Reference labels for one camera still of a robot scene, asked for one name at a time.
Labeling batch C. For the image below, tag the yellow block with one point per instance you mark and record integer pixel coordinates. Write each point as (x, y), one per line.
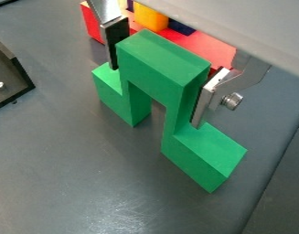
(150, 18)

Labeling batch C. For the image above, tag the red base board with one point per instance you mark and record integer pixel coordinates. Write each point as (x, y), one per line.
(203, 45)

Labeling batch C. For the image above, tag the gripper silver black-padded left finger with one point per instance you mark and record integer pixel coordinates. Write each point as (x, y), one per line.
(112, 25)

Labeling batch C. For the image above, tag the purple block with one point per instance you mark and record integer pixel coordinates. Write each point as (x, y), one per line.
(130, 5)

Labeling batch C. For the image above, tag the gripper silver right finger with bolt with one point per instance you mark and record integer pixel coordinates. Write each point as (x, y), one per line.
(227, 81)

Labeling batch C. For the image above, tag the black angle bracket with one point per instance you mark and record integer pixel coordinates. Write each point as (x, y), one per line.
(15, 81)

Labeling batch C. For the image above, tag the blue block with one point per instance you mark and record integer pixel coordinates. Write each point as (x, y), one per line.
(175, 25)

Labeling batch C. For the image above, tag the green zigzag block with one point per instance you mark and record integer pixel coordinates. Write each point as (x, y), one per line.
(158, 71)

